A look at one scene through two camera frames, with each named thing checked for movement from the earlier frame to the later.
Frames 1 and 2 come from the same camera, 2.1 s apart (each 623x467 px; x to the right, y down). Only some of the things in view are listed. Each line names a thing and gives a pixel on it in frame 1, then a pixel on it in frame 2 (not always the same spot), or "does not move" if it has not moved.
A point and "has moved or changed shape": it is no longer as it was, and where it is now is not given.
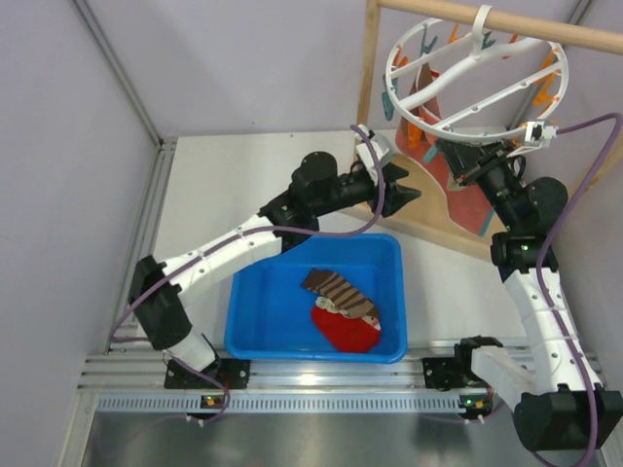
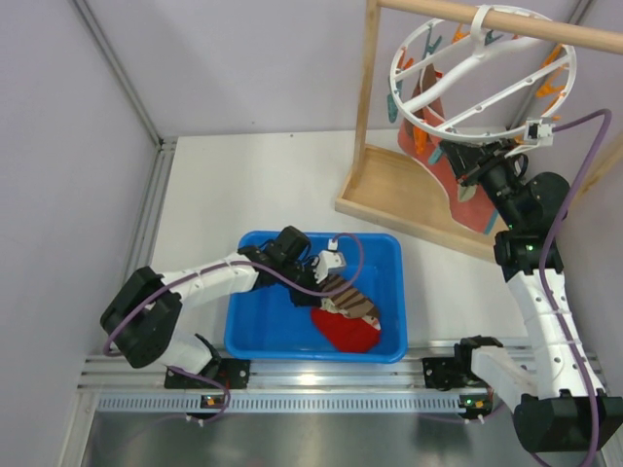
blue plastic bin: [269, 311] does not move
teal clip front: [430, 153] has moved or changed shape
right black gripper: [462, 159] does not move
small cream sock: [326, 304] does not move
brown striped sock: [338, 290] does not move
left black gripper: [395, 195] to [311, 282]
